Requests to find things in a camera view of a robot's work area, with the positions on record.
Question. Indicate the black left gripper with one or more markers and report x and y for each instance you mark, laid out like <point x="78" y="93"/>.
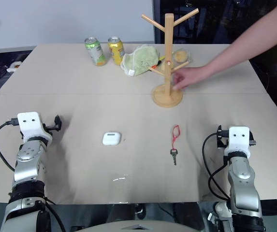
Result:
<point x="50" y="127"/>

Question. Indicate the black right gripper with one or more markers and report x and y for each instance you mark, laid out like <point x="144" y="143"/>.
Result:
<point x="221" y="140"/>

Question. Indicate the wooden branch hanger stand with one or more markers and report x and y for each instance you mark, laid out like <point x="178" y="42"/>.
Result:
<point x="169" y="48"/>

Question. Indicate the person's bare forearm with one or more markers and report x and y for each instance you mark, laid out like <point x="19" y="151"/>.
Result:
<point x="249" y="41"/>

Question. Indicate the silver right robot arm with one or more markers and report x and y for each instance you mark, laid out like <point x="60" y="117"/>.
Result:
<point x="243" y="183"/>

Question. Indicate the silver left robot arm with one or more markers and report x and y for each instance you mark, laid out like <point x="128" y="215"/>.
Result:
<point x="27" y="166"/>

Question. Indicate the person's bare hand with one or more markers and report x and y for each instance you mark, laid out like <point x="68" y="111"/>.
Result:
<point x="191" y="76"/>

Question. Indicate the white earbud case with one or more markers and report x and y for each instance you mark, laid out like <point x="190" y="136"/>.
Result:
<point x="111" y="138"/>

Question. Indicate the white orange floor device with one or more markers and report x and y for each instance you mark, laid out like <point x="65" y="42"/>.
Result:
<point x="13" y="67"/>

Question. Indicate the silver key with red loop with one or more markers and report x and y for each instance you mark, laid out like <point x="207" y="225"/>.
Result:
<point x="174" y="152"/>

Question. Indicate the green drink can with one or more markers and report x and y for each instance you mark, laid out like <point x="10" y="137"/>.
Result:
<point x="96" y="52"/>

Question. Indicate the yellow drink can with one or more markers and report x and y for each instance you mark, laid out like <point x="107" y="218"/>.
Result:
<point x="117" y="50"/>

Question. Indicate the green white cloth pouch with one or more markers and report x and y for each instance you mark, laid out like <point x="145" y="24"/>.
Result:
<point x="141" y="60"/>

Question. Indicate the wrapped round yellow pastry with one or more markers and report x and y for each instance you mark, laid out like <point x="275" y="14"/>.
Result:
<point x="181" y="56"/>

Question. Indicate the orange yellow marker pen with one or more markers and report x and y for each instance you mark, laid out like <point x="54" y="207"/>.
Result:
<point x="159" y="62"/>

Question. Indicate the dark rounded shape under table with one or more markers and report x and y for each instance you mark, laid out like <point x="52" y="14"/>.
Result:
<point x="139" y="210"/>

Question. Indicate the silver robot torso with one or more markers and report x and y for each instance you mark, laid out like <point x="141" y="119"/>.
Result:
<point x="138" y="226"/>

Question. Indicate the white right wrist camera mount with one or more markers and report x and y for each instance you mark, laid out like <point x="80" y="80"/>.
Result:
<point x="238" y="140"/>

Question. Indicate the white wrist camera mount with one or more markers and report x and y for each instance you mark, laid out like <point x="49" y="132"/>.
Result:
<point x="238" y="140"/>
<point x="30" y="125"/>

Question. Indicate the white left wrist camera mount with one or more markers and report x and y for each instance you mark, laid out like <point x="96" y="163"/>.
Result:
<point x="30" y="125"/>

